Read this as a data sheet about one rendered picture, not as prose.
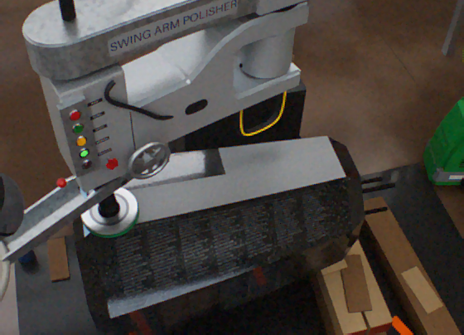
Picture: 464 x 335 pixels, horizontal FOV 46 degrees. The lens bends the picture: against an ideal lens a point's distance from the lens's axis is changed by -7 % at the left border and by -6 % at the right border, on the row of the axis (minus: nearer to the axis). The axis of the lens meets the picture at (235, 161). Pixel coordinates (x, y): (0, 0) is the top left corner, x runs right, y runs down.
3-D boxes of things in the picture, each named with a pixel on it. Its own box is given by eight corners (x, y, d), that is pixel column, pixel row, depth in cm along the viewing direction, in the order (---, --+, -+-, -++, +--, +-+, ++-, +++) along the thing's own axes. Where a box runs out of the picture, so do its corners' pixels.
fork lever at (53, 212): (149, 125, 205) (144, 117, 201) (175, 160, 195) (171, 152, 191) (-6, 233, 194) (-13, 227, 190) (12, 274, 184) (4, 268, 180)
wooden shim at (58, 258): (47, 241, 294) (46, 240, 293) (65, 238, 296) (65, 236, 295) (51, 281, 278) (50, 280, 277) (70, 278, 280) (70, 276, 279)
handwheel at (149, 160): (158, 149, 190) (156, 118, 179) (173, 169, 185) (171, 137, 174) (118, 167, 185) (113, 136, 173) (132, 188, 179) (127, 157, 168)
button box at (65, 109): (97, 162, 172) (82, 93, 151) (100, 167, 171) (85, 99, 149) (74, 172, 169) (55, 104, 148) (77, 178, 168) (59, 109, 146)
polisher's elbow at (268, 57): (232, 49, 207) (234, 4, 192) (283, 45, 210) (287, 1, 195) (242, 83, 195) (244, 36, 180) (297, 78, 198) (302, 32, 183)
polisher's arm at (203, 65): (267, 77, 226) (276, -30, 189) (302, 112, 214) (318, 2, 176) (94, 150, 198) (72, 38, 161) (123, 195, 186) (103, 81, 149)
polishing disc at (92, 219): (120, 179, 218) (119, 177, 217) (148, 216, 207) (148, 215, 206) (72, 204, 209) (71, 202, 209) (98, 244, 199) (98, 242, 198)
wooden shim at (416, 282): (399, 274, 274) (400, 273, 273) (415, 267, 277) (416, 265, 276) (426, 315, 260) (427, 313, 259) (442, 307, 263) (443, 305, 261)
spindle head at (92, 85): (152, 115, 205) (142, 12, 171) (181, 155, 193) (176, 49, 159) (60, 156, 191) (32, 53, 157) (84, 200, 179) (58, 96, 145)
